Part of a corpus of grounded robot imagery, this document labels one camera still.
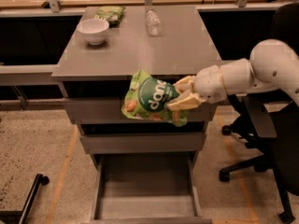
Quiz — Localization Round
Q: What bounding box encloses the grey middle drawer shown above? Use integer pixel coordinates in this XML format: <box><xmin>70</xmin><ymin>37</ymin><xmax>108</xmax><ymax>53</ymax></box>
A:
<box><xmin>80</xmin><ymin>132</ymin><xmax>206</xmax><ymax>154</ymax></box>

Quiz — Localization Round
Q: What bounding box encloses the grey drawer cabinet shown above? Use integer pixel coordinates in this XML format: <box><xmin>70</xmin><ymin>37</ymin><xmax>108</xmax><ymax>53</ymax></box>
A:
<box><xmin>52</xmin><ymin>6</ymin><xmax>221</xmax><ymax>165</ymax></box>

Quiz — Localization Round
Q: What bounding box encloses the green snack bag on counter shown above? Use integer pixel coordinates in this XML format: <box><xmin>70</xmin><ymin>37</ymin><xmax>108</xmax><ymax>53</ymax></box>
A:
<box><xmin>94</xmin><ymin>6</ymin><xmax>125</xmax><ymax>25</ymax></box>

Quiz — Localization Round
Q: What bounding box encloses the black wheeled stand leg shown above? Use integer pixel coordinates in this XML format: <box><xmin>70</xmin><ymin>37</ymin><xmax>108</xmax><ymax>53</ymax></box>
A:
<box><xmin>0</xmin><ymin>174</ymin><xmax>50</xmax><ymax>224</ymax></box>

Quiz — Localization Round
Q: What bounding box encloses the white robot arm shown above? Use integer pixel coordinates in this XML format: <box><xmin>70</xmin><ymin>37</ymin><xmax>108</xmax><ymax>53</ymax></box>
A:
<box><xmin>165</xmin><ymin>39</ymin><xmax>299</xmax><ymax>111</ymax></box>

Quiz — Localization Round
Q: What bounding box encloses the black office chair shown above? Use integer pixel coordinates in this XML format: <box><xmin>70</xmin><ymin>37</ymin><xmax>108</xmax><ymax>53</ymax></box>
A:
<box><xmin>219</xmin><ymin>3</ymin><xmax>299</xmax><ymax>224</ymax></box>

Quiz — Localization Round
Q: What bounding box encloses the grey top drawer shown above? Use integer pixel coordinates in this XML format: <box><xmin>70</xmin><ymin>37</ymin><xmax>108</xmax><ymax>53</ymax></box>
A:
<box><xmin>64</xmin><ymin>97</ymin><xmax>217</xmax><ymax>124</ymax></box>

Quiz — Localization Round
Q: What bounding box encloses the grey open bottom drawer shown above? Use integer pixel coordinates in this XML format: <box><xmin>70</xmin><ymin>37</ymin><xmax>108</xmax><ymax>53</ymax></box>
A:
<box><xmin>89</xmin><ymin>153</ymin><xmax>212</xmax><ymax>224</ymax></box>

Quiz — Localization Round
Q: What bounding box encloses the white ceramic bowl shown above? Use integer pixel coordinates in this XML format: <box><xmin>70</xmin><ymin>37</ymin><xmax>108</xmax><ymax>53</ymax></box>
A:
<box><xmin>77</xmin><ymin>19</ymin><xmax>109</xmax><ymax>45</ymax></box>

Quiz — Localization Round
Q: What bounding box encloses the green dang rice chip bag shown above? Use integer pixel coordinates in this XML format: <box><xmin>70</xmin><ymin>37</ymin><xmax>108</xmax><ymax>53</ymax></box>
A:
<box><xmin>121</xmin><ymin>70</ymin><xmax>188</xmax><ymax>127</ymax></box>

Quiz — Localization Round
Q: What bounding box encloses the clear plastic water bottle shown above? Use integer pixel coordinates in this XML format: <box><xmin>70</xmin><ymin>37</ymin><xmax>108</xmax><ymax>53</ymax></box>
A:
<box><xmin>145</xmin><ymin>9</ymin><xmax>162</xmax><ymax>36</ymax></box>

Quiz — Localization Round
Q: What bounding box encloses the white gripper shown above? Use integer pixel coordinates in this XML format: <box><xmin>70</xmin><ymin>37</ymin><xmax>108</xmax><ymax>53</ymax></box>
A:
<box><xmin>165</xmin><ymin>65</ymin><xmax>227</xmax><ymax>111</ymax></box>

